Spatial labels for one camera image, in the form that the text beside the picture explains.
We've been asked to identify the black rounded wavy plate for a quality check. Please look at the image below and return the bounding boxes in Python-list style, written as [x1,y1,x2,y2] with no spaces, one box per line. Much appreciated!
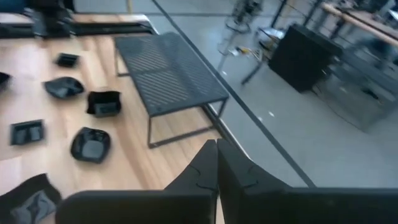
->
[43,76,85,100]
[0,173,62,224]
[70,126,112,165]

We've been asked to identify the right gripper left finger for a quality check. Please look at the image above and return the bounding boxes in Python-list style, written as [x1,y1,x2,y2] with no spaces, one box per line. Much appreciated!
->
[55,139,219,224]

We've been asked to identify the metal stand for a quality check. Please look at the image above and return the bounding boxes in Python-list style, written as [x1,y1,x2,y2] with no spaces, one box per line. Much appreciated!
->
[216,0,265,73]

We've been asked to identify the wooden workbench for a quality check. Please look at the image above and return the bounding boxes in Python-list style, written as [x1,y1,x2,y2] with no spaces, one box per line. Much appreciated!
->
[320,1,398,48]

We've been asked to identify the grey metal cabinet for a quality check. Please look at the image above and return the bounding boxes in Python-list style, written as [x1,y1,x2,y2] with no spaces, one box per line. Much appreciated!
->
[313,46,398,133]

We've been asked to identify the black wavy square bowl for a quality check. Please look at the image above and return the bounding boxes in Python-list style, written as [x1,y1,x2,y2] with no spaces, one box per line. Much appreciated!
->
[0,72,12,91]
[86,90,123,118]

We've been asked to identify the small black square plate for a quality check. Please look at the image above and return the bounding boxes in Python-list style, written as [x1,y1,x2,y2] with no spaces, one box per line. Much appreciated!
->
[9,119,45,146]

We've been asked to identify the black cabinet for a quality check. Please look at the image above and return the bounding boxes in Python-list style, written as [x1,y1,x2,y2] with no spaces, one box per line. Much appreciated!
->
[267,24,343,93]

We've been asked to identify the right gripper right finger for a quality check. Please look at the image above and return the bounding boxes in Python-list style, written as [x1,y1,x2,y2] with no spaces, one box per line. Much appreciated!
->
[216,138,398,224]

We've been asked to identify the black metal table frame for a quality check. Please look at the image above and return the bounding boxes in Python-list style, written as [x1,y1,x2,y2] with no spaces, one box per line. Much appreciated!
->
[0,14,249,159]

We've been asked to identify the small black square cup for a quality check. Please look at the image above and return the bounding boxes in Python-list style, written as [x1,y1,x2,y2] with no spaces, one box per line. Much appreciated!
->
[55,52,80,68]

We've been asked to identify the blue container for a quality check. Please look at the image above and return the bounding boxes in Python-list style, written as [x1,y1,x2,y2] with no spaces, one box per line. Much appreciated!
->
[0,0,28,14]

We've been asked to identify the black perforated metal rack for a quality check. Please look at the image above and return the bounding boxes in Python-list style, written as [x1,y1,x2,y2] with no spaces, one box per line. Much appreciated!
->
[113,31,230,149]

